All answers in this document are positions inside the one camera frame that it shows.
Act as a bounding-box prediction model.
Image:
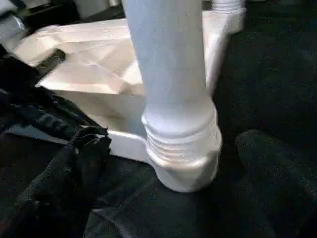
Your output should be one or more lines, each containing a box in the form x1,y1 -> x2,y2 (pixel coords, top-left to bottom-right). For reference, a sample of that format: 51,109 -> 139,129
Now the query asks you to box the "white plastic table top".
13,9 -> 246,165

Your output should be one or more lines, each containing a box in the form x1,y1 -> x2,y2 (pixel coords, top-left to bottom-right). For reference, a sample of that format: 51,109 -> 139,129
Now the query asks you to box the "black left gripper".
0,44 -> 107,145

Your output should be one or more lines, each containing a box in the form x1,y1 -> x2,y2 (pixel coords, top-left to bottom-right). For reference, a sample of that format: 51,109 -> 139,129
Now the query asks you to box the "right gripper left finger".
0,126 -> 112,238

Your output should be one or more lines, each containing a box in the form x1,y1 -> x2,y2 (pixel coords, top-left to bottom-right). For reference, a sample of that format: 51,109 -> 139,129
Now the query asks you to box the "white plastic table leg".
121,0 -> 223,193
210,0 -> 246,15

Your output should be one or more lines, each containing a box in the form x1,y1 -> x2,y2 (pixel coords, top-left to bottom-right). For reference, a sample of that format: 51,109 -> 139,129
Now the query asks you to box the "black work mat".
0,0 -> 317,238

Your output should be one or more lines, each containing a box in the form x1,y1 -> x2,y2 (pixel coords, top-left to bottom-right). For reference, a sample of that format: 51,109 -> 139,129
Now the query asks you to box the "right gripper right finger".
235,129 -> 317,238

